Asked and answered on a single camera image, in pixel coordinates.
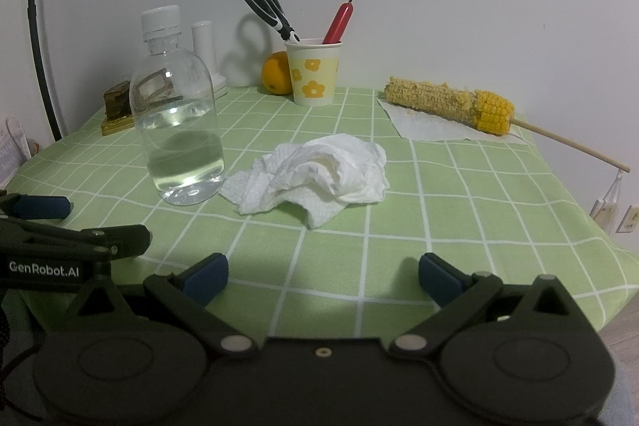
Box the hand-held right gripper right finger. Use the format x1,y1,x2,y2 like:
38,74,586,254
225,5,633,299
389,252,600,359

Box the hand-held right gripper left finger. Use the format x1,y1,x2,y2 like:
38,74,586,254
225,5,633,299
67,252,260,359

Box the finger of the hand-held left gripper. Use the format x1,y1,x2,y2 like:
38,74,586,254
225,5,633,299
22,224,153,261
0,192,74,222

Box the clear plastic bottle white cap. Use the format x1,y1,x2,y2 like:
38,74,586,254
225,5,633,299
129,5,226,206

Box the white paper towel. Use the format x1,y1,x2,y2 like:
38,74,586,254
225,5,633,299
220,133,391,230

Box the newspaper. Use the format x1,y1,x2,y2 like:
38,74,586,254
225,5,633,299
0,115,36,190

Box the green checked tablecloth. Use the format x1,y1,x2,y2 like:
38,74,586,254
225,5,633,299
10,85,639,342

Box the brown gold box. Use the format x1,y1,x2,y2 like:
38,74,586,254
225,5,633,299
101,79,135,137

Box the flat white napkin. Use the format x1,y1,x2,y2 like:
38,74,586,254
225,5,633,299
377,98,530,143

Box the half-eaten corn cob on stick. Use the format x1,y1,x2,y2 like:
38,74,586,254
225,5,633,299
383,75,631,172

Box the white cylindrical stand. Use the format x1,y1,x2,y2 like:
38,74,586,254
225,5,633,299
192,21,230,98

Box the orange fruit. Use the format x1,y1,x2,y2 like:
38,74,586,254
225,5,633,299
262,52,293,96

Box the paper cup with yellow flowers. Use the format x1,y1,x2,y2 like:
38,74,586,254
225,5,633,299
285,38,343,107

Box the black white scissors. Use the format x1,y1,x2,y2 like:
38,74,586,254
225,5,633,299
232,0,301,45

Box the red pen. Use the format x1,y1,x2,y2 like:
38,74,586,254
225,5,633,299
322,0,355,46

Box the white wall socket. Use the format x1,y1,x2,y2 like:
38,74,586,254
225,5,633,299
616,205,639,234

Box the black cable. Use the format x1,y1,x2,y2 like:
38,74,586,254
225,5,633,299
26,0,65,141

